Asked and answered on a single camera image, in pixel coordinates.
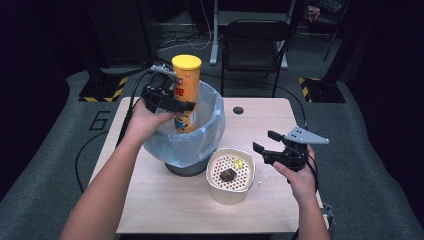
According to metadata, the person's left hand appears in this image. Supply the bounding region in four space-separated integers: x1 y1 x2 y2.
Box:
124 98 176 148

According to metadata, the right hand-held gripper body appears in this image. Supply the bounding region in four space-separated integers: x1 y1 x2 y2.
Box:
276 125 331 173

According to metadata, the grey trash bin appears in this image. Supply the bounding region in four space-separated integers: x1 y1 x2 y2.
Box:
164 156 212 178

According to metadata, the black cabinet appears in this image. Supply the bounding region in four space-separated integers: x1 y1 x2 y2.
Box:
96 0 157 67

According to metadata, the trash bin with blue bag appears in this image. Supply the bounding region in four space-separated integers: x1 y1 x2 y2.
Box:
143 79 227 169

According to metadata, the right hand-held gripper cable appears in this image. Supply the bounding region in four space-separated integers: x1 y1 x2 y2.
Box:
306 155 320 194

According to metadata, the white desk frame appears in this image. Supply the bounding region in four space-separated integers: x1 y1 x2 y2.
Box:
209 0 290 70

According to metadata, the black folding chair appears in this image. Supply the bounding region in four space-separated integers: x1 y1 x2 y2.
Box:
220 19 292 98

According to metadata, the white floor cable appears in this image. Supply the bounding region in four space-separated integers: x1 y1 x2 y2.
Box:
156 0 215 53

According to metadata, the hand-held gripper cable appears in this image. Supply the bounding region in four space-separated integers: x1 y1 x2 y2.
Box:
74 70 158 194
306 155 320 194

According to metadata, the black striped stand base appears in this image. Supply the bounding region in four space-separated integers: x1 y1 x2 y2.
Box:
298 77 347 104
78 71 129 103

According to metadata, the left hand-held gripper cable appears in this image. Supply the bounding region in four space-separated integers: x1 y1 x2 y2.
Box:
74 70 158 194

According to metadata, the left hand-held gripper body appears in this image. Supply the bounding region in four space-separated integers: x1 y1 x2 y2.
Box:
142 64 177 114

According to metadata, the beige perforated strainer container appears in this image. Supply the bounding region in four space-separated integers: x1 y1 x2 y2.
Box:
205 147 257 206

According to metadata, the grey table clamp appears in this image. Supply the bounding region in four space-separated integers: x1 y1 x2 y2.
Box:
321 203 336 229

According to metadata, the person's right hand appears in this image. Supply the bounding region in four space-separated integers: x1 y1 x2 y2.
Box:
272 145 318 205

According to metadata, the yellow chip can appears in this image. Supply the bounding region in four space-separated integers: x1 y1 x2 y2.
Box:
171 54 203 134

